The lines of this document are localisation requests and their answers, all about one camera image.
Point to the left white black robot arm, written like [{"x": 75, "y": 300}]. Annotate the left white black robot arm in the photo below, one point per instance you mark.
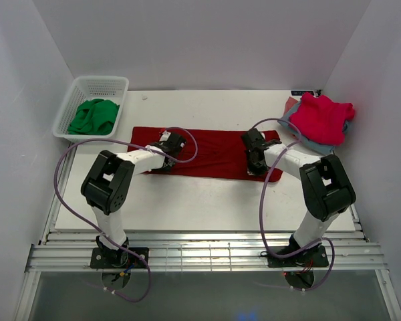
[{"x": 106, "y": 187}]

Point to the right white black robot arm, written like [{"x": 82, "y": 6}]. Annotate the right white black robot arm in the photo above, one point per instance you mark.
[{"x": 327, "y": 191}]

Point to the pink folded t shirt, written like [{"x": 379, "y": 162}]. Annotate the pink folded t shirt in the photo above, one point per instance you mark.
[{"x": 322, "y": 120}]

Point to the green t shirt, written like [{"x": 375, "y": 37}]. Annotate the green t shirt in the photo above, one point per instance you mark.
[{"x": 94, "y": 117}]

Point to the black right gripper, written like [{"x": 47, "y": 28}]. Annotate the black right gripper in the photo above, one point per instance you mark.
[{"x": 254, "y": 171}]

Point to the dark red t shirt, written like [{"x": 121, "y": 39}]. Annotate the dark red t shirt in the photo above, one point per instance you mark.
[{"x": 217, "y": 154}]

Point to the aluminium frame rails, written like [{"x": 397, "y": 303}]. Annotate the aluminium frame rails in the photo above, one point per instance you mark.
[{"x": 191, "y": 251}]

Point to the salmon folded t shirt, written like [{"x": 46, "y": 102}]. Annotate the salmon folded t shirt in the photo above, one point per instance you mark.
[{"x": 291, "y": 105}]

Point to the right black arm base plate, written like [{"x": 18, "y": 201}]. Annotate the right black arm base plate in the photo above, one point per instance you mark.
[{"x": 315, "y": 257}]

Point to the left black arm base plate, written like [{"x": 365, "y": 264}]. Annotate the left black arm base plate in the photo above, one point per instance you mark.
[{"x": 114, "y": 259}]

